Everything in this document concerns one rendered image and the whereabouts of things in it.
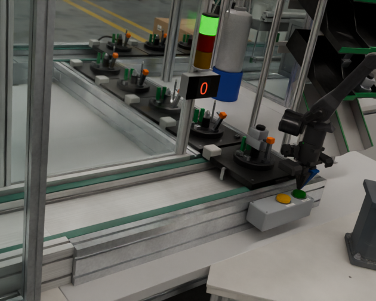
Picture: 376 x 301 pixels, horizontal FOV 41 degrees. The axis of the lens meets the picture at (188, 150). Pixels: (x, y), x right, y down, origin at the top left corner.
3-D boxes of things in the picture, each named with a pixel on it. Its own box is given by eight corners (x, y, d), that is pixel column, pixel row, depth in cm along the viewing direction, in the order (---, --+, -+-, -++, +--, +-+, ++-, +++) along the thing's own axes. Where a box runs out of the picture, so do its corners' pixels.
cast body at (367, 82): (366, 96, 176) (379, 82, 171) (356, 93, 175) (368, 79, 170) (360, 80, 182) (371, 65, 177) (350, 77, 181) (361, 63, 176)
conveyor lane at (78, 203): (295, 199, 168) (302, 174, 164) (62, 270, 117) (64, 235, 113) (238, 163, 188) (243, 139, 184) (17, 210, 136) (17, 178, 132)
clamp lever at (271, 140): (270, 160, 160) (275, 138, 157) (266, 161, 158) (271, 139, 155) (262, 156, 162) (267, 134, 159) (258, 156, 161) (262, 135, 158)
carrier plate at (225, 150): (302, 176, 164) (304, 171, 164) (250, 190, 150) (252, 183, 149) (252, 146, 181) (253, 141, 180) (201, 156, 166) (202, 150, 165)
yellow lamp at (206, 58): (213, 68, 149) (216, 52, 147) (200, 69, 146) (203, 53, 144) (202, 64, 152) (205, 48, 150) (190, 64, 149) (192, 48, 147)
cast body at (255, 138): (268, 149, 161) (273, 129, 159) (258, 150, 159) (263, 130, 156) (249, 138, 167) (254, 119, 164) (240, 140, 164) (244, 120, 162)
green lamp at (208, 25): (219, 35, 145) (222, 18, 143) (206, 35, 142) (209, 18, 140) (208, 31, 148) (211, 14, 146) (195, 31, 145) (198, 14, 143)
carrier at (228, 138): (249, 145, 182) (256, 113, 177) (198, 154, 167) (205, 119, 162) (207, 120, 198) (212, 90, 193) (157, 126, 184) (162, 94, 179)
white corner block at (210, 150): (220, 160, 166) (222, 149, 164) (209, 162, 163) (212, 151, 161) (210, 154, 169) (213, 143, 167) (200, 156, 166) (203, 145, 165)
